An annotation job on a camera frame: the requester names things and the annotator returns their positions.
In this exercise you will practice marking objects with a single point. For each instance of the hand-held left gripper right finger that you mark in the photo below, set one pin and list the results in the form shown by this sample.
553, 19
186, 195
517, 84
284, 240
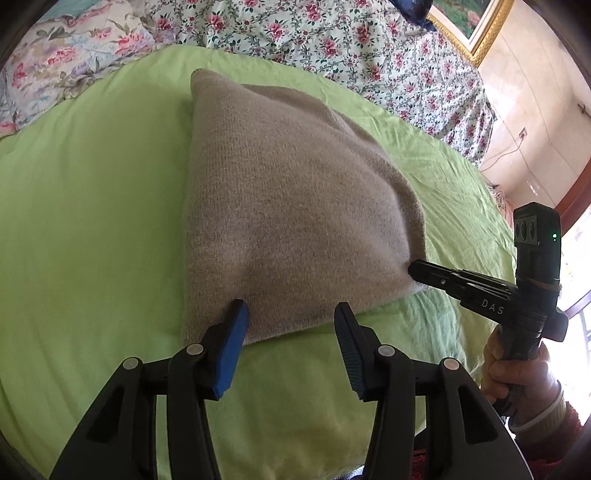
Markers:
352, 353

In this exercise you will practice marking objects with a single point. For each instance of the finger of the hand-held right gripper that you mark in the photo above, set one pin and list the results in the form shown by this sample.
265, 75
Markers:
434, 276

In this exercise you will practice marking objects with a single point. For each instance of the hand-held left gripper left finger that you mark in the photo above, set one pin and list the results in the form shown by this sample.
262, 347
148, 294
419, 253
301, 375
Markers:
231, 350

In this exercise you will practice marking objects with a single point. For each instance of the beige knitted sweater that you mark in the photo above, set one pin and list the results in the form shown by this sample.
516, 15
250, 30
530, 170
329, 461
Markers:
295, 207

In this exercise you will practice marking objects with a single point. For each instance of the person's right forearm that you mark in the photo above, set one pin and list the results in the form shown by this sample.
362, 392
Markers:
558, 434

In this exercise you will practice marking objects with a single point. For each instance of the person's right hand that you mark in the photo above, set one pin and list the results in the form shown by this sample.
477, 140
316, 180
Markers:
521, 376

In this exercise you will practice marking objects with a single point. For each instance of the green bed sheet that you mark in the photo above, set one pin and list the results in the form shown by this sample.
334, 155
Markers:
92, 230

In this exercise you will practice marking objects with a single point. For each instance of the rose print floral quilt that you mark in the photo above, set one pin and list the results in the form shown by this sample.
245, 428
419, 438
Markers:
351, 41

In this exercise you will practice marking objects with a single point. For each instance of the gold framed painting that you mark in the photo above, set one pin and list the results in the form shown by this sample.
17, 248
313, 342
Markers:
471, 27

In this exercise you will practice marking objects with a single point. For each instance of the dark blue cloth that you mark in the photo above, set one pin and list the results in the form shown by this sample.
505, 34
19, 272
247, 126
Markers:
415, 9

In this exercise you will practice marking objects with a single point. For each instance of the pale floral ruffled pillow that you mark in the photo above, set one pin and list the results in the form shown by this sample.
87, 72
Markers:
60, 60

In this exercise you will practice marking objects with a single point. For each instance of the light blue floral blanket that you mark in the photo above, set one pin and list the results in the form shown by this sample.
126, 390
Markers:
85, 5

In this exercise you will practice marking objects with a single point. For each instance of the wooden window frame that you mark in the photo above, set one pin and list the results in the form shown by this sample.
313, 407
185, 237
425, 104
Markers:
575, 194

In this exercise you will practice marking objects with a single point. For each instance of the wall socket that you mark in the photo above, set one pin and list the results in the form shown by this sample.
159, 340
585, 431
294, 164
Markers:
523, 134

